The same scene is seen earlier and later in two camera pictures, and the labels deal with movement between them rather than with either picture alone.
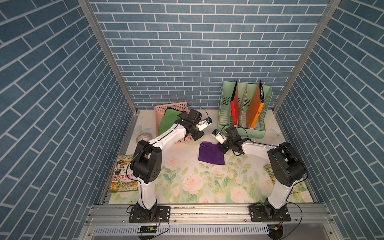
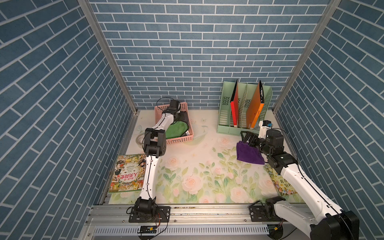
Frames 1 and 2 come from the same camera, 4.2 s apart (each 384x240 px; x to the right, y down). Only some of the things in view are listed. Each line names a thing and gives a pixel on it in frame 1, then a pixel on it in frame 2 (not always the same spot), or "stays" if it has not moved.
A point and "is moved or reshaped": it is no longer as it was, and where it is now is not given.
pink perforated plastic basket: x=159 y=111 stays
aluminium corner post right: x=330 y=9 stays
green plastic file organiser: x=246 y=92 stays
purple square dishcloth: x=208 y=152 is moved or reshaped
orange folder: x=255 y=106 stays
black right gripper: x=222 y=149 → x=254 y=137
